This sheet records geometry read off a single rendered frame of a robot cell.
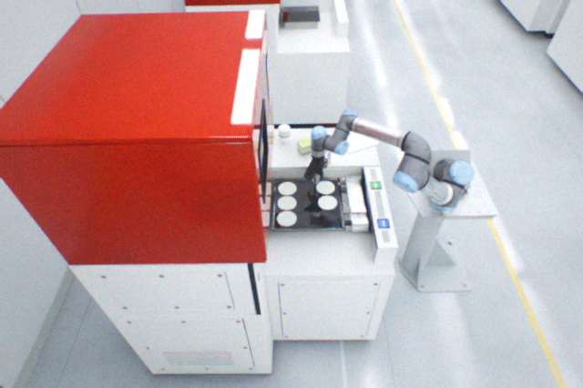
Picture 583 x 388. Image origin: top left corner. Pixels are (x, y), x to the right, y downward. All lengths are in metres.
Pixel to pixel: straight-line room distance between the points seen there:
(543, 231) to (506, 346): 1.08
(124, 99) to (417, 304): 2.25
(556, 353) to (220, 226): 2.33
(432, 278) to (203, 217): 2.04
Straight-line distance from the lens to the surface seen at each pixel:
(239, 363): 2.40
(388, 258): 1.97
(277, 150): 2.33
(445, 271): 3.08
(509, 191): 3.83
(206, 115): 1.16
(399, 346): 2.74
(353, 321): 2.39
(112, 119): 1.23
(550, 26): 6.39
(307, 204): 2.11
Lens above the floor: 2.47
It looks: 47 degrees down
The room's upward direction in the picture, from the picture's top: 2 degrees counter-clockwise
